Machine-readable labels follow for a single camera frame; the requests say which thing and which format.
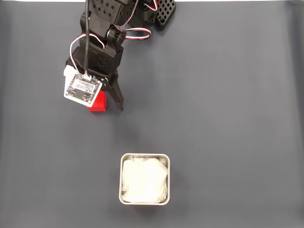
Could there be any red cube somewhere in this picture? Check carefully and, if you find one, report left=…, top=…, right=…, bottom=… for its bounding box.
left=86, top=91, right=107, bottom=112

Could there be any beige square box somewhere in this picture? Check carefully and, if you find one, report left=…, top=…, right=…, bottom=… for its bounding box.
left=118, top=153, right=171, bottom=206

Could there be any white crumpled cloth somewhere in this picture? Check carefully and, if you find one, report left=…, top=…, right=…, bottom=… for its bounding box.
left=122, top=155, right=169, bottom=204

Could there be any dark grey table mat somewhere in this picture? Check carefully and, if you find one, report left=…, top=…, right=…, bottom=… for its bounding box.
left=0, top=1, right=304, bottom=228

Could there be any black camera cable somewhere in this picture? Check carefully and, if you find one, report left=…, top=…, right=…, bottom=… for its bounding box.
left=84, top=0, right=92, bottom=78

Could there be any white red servo cable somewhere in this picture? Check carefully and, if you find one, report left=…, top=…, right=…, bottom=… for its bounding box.
left=118, top=27, right=152, bottom=41
left=69, top=33, right=106, bottom=72

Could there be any white camera board with mount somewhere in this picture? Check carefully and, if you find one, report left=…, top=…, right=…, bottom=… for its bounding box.
left=63, top=65, right=104, bottom=106

